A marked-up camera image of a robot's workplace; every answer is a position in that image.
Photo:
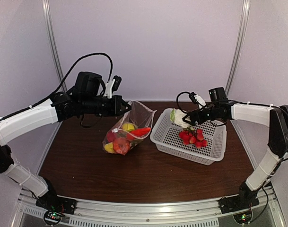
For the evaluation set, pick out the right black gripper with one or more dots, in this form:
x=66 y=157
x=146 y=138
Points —
x=196 y=113

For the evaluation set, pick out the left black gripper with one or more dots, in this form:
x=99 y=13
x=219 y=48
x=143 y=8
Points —
x=117 y=100

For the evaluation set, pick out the white cauliflower toy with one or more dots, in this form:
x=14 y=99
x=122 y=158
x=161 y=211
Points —
x=176 y=117

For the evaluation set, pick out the yellow lemon toy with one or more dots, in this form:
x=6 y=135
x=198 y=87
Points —
x=129 y=127

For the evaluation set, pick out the clear dotted zip bag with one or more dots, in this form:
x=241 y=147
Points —
x=140 y=115

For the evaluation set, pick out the orange carrot toy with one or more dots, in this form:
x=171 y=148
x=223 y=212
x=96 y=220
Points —
x=140 y=132

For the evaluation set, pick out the red bell pepper toy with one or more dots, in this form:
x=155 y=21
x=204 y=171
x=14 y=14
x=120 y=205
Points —
x=110 y=136

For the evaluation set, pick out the green leafy vegetable toy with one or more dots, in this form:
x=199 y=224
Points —
x=134 y=143

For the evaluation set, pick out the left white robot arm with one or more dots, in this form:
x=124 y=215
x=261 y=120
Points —
x=58 y=106

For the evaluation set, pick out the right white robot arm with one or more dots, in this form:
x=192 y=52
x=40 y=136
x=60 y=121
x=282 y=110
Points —
x=273 y=117

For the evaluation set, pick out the red lychee bunch toy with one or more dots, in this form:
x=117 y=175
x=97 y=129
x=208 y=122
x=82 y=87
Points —
x=193 y=137

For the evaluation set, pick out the white plastic basket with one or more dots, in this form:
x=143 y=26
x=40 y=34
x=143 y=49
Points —
x=165 y=136

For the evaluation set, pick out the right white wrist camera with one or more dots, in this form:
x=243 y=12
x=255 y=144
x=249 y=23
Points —
x=197 y=99

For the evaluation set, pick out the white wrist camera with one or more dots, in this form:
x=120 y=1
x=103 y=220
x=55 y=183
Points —
x=197 y=99
x=112 y=86

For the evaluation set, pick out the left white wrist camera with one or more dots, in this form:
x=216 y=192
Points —
x=112 y=86

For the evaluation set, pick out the curved aluminium front rail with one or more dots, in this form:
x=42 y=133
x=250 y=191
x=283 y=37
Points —
x=201 y=213

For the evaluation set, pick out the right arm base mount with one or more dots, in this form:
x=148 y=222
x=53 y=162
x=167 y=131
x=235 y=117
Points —
x=238 y=205

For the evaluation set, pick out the right aluminium frame post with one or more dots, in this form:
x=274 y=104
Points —
x=245 y=12

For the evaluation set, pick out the aluminium frame post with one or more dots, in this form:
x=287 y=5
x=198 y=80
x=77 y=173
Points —
x=245 y=12
x=51 y=37

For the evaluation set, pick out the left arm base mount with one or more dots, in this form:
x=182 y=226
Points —
x=56 y=210

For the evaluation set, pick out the left aluminium frame post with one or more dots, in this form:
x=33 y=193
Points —
x=51 y=37

